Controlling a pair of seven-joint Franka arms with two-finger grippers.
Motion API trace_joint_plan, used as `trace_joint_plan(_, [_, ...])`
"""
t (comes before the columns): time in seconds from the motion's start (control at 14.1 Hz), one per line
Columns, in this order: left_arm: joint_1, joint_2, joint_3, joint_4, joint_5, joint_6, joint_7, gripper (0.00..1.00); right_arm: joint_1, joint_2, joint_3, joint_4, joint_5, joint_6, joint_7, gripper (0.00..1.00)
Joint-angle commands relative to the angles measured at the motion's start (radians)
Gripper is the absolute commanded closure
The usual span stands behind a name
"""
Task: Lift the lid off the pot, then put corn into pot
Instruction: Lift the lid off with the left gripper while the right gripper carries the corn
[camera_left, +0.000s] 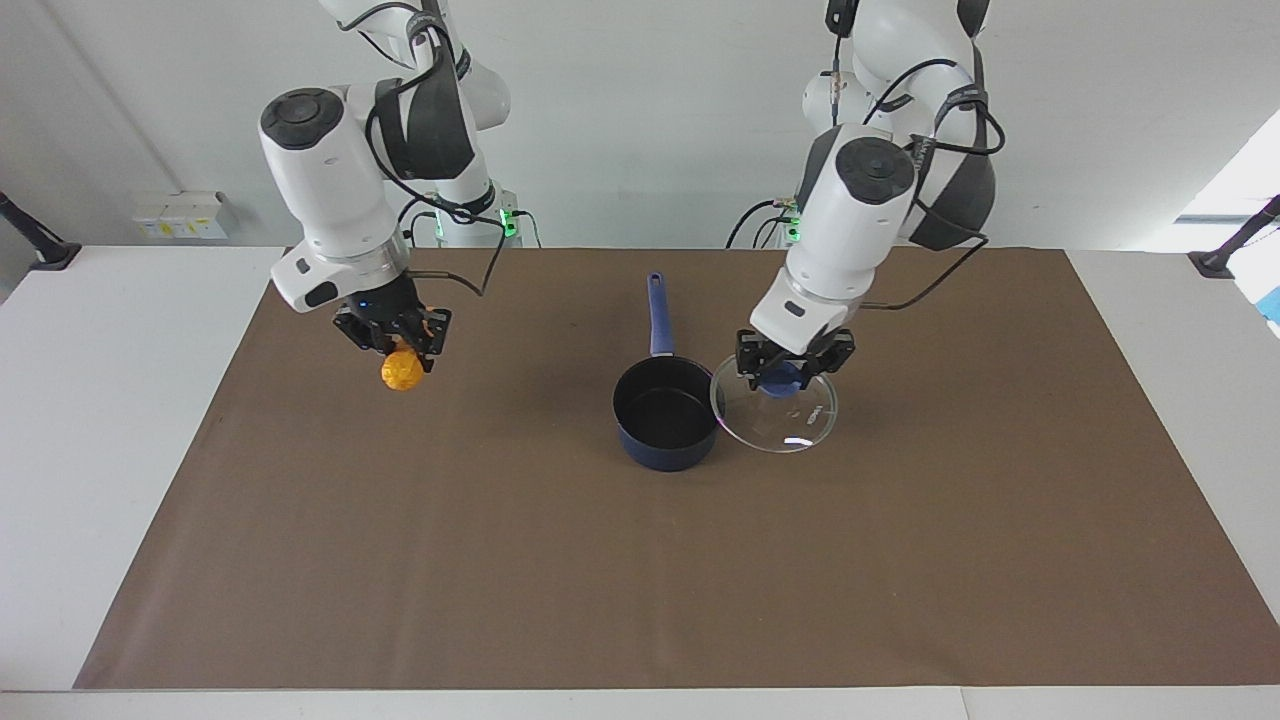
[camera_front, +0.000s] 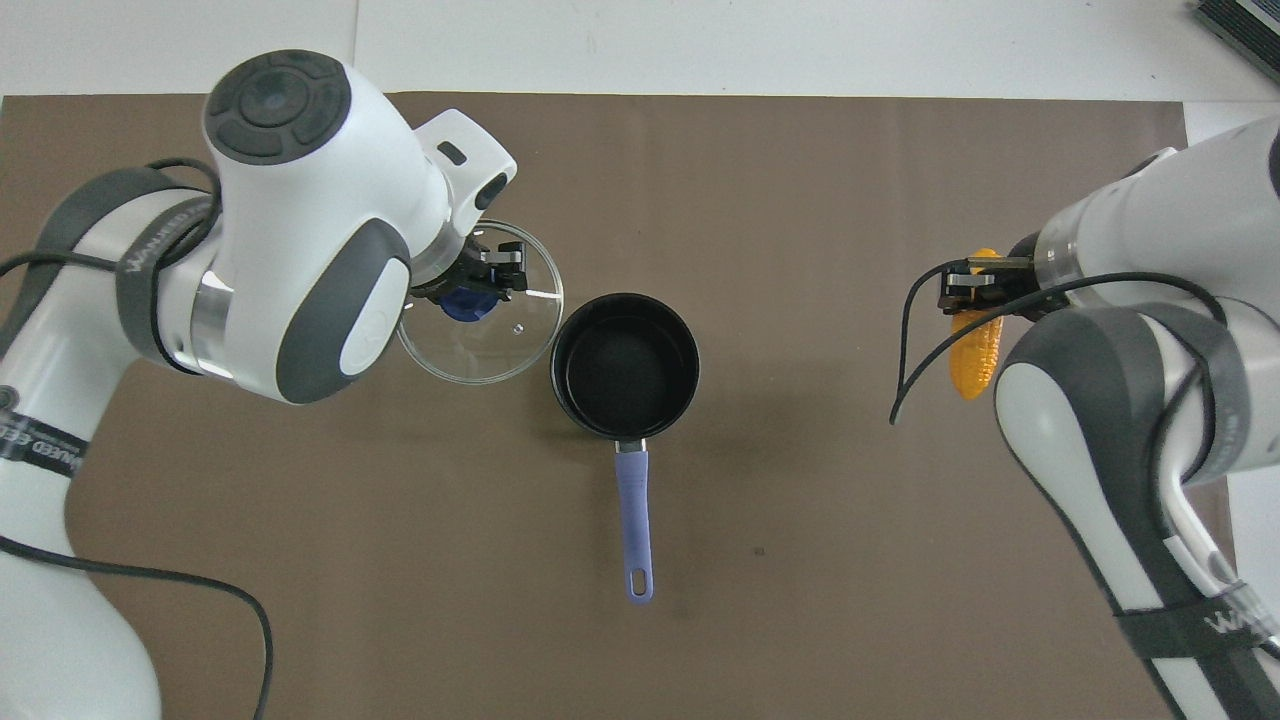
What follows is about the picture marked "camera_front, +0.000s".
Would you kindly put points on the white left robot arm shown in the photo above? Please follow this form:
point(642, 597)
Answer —
point(300, 180)

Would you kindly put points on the yellow corn cob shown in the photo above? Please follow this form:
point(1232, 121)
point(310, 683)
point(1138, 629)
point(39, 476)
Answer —
point(975, 360)

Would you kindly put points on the dark blue saucepan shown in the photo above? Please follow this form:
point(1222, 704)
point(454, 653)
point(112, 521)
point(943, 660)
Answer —
point(625, 365)

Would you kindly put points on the dark ribbed box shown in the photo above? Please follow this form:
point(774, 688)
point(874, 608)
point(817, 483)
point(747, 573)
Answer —
point(1245, 25)

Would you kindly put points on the brown table mat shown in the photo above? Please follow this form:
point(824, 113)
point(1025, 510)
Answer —
point(800, 200)

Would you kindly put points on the glass lid with blue knob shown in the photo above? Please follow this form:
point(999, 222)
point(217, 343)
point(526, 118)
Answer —
point(500, 345)

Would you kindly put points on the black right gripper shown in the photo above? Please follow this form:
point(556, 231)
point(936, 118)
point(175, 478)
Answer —
point(1022, 285)

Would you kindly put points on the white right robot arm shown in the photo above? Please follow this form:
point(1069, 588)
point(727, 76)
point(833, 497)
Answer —
point(1150, 230)

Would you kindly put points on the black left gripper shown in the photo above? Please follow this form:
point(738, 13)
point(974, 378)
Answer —
point(455, 275)

